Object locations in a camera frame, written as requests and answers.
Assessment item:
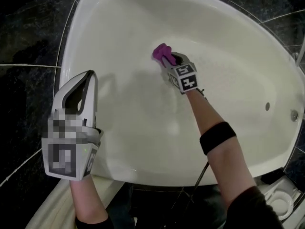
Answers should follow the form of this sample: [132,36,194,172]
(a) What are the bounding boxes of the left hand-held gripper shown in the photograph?
[41,70,105,183]

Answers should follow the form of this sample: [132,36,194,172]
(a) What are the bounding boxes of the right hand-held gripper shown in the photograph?
[160,52,200,95]

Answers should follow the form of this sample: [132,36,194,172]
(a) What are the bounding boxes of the purple cleaning cloth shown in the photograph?
[152,42,178,65]

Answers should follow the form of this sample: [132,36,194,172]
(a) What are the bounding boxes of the white bathtub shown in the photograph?
[59,0,305,187]

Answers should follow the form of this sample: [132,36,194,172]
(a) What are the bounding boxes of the person's right forearm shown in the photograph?
[185,88,257,208]

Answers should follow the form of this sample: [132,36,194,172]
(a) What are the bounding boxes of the person's left forearm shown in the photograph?
[69,175,111,227]

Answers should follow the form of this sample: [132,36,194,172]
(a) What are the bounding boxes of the person's legs in jeans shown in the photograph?
[104,183,230,229]

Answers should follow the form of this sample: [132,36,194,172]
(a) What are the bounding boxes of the person's dark right sleeve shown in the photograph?
[226,185,282,229]

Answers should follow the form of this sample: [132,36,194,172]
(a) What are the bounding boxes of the white toilet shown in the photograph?
[257,175,301,222]

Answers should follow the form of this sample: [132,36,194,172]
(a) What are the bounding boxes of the black cable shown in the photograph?
[188,160,211,200]

